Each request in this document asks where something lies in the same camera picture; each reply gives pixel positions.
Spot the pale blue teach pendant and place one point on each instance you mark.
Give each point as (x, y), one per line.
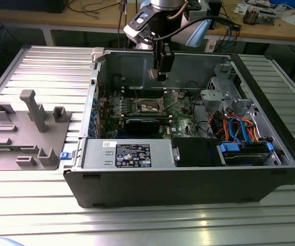
(199, 34)

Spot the blue case latch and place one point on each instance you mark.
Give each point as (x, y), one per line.
(65, 155)

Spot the black power supply label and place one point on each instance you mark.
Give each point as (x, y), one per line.
(132, 155)

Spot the grey power supply box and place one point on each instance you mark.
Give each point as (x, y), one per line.
(98, 153)

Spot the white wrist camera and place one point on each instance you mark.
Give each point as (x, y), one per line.
(137, 24)

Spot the white papers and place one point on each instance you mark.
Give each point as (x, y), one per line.
(294, 20)

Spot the silver metal drive cage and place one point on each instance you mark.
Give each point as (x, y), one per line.
(214, 96)

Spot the grey plastic parts rack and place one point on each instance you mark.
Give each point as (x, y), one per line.
(21, 143)

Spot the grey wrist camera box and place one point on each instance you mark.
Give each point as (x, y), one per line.
(198, 14)

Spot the CPU chip with silver top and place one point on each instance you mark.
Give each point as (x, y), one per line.
(152, 74)

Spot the beige case latch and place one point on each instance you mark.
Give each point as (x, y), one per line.
(97, 54)

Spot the metal fin cooler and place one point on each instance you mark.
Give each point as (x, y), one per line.
(251, 16)

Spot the black graphics card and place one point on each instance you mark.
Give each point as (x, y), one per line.
(142, 126)

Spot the black PC case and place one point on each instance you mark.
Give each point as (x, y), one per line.
(162, 187)

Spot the black tower box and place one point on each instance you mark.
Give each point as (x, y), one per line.
(215, 7)

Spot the small black adapter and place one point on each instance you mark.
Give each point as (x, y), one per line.
(236, 27)

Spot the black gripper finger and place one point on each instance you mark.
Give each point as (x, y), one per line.
(166, 61)

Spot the black drive bay unit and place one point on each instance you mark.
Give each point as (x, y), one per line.
(196, 152)

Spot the hard disk in blue carrier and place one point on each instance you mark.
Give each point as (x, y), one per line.
(229, 148)

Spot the green motherboard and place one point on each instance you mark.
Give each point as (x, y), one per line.
(180, 128)

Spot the wooden desk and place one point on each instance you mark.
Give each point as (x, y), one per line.
(85, 19)

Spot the large black device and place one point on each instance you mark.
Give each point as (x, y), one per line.
(29, 5)

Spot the CPU socket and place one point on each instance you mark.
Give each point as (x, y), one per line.
(147, 106)

